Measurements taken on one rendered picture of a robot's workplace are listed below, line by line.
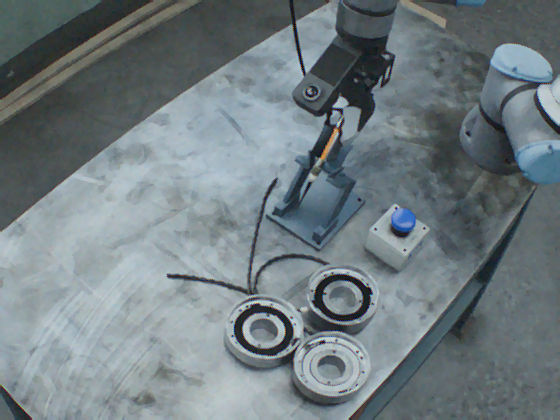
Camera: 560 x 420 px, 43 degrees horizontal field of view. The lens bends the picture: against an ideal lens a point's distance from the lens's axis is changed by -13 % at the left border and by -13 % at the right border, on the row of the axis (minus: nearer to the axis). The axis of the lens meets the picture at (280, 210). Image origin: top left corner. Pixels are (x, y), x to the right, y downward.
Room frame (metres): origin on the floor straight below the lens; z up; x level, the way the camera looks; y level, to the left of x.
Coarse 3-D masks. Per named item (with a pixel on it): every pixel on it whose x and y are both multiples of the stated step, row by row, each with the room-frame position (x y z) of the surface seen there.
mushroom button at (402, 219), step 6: (396, 210) 0.77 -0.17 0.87; (402, 210) 0.77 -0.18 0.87; (408, 210) 0.77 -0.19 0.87; (396, 216) 0.76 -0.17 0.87; (402, 216) 0.76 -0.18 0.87; (408, 216) 0.76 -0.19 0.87; (414, 216) 0.76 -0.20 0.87; (396, 222) 0.75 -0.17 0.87; (402, 222) 0.75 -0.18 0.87; (408, 222) 0.75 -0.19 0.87; (414, 222) 0.75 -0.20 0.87; (396, 228) 0.74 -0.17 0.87; (402, 228) 0.74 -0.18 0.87; (408, 228) 0.74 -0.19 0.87
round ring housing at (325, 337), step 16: (320, 336) 0.56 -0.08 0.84; (336, 336) 0.56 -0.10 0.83; (304, 352) 0.53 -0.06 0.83; (320, 352) 0.54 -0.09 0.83; (336, 352) 0.54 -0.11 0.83; (368, 368) 0.51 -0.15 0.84; (304, 384) 0.47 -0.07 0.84; (336, 384) 0.49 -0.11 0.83; (320, 400) 0.46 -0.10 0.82; (336, 400) 0.46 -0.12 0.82
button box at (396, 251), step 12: (384, 216) 0.78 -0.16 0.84; (372, 228) 0.75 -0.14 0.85; (384, 228) 0.75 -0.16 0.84; (420, 228) 0.77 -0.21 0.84; (372, 240) 0.74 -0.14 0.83; (384, 240) 0.73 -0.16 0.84; (396, 240) 0.74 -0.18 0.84; (408, 240) 0.74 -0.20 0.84; (420, 240) 0.75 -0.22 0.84; (372, 252) 0.74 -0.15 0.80; (384, 252) 0.73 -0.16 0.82; (396, 252) 0.72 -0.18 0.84; (408, 252) 0.72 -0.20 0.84; (396, 264) 0.71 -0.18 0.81
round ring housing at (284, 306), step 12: (240, 300) 0.59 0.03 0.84; (252, 300) 0.60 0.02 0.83; (264, 300) 0.61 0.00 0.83; (276, 300) 0.61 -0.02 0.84; (228, 312) 0.57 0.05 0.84; (240, 312) 0.58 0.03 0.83; (288, 312) 0.59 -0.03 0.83; (228, 324) 0.55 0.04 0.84; (252, 324) 0.57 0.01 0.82; (264, 324) 0.58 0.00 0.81; (276, 324) 0.57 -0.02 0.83; (300, 324) 0.57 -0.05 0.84; (228, 336) 0.53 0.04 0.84; (276, 336) 0.56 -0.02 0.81; (300, 336) 0.55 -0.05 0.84; (240, 348) 0.52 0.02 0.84; (288, 348) 0.53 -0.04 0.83; (252, 360) 0.51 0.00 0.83; (264, 360) 0.51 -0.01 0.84; (276, 360) 0.51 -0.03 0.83
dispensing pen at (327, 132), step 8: (328, 128) 0.80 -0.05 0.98; (320, 136) 0.80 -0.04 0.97; (328, 136) 0.79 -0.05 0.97; (320, 144) 0.79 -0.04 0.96; (312, 152) 0.78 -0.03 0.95; (320, 152) 0.78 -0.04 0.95; (320, 160) 0.79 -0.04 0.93; (312, 168) 0.78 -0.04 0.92; (320, 168) 0.78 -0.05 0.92; (312, 176) 0.77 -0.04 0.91; (304, 192) 0.76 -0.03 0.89
